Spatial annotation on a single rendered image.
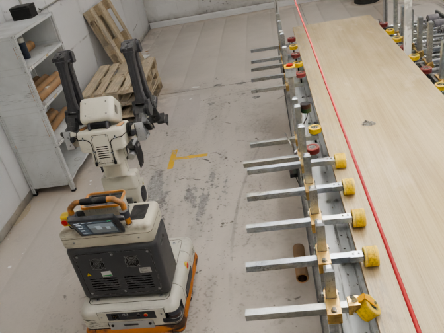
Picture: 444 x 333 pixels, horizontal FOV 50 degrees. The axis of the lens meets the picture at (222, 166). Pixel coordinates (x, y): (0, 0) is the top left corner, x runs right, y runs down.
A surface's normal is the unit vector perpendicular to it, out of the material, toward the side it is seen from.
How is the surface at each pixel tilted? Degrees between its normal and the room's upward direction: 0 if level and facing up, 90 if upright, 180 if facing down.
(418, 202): 0
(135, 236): 90
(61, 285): 0
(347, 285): 0
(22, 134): 90
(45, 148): 90
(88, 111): 48
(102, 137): 82
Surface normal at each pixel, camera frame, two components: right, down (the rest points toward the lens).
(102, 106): -0.18, -0.19
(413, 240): -0.18, -0.85
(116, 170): -0.10, 0.39
